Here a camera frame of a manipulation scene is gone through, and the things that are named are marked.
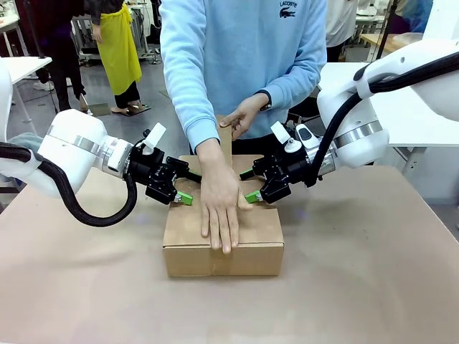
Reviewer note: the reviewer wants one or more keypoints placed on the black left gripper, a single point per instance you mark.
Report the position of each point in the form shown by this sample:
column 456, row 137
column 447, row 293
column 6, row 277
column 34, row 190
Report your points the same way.
column 157, row 175

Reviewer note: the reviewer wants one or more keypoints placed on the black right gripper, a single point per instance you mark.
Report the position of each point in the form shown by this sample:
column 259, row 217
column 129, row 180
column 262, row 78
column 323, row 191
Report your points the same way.
column 283, row 172

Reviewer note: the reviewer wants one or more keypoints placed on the brown cardboard box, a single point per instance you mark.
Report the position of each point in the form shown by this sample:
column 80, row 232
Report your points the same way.
column 251, row 243

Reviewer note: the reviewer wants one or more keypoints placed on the person's left forearm blue sleeve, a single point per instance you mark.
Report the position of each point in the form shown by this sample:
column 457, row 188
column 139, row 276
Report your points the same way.
column 290, row 82

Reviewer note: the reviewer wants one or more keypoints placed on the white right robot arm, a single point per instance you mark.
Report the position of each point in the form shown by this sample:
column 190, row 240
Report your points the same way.
column 394, row 89

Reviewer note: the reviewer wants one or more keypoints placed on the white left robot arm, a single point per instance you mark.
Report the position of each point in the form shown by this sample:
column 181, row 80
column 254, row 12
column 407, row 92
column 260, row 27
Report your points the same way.
column 71, row 150

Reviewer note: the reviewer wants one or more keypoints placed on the person's right forearm blue sleeve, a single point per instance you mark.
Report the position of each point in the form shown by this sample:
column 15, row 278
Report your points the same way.
column 199, row 118

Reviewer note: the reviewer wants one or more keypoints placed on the person's right hand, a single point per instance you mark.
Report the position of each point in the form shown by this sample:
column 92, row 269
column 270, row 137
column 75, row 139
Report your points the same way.
column 218, row 200

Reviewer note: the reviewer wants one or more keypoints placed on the person's left hand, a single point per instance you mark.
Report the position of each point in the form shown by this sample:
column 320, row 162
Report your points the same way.
column 249, row 114

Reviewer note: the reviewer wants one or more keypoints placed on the person's black trousers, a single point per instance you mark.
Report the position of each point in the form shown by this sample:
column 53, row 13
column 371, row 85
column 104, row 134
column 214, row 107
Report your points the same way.
column 251, row 147

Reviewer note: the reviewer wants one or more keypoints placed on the light blue sweater torso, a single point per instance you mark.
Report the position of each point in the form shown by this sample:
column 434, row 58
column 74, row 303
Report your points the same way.
column 247, row 46

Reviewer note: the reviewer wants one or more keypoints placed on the mannequin with yellow apron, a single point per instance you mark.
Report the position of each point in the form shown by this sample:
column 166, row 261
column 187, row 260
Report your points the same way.
column 118, row 46

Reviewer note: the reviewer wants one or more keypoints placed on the light blue towel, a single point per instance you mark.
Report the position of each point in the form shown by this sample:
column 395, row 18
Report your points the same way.
column 27, row 141

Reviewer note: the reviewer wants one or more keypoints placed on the bystander in white shirt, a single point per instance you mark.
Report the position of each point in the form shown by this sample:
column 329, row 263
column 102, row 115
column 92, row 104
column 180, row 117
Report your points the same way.
column 340, row 25

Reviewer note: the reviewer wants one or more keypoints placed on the bystander in dark trousers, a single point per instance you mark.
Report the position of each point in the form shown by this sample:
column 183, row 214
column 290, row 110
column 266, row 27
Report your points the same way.
column 61, row 53

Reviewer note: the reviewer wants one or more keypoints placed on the wooden work table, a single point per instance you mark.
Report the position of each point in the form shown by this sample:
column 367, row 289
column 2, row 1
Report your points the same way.
column 373, row 41

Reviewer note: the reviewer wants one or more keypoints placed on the small white table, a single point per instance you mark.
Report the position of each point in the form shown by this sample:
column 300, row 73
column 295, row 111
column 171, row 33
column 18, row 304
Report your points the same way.
column 25, row 68

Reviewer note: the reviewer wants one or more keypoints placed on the black vertical pole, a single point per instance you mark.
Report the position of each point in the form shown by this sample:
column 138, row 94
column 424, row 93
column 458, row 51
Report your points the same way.
column 387, row 25

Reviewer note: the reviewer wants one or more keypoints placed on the clear plastic bag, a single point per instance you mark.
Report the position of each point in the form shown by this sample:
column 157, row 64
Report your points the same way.
column 409, row 37

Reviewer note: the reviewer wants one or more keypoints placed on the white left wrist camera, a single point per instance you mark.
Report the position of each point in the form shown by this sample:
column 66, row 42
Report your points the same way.
column 155, row 138

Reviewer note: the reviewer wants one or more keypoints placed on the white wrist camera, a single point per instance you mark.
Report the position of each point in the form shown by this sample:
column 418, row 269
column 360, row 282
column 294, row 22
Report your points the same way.
column 279, row 132
column 155, row 138

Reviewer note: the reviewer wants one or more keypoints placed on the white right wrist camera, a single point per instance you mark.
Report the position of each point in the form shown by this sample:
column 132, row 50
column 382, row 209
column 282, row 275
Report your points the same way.
column 279, row 132

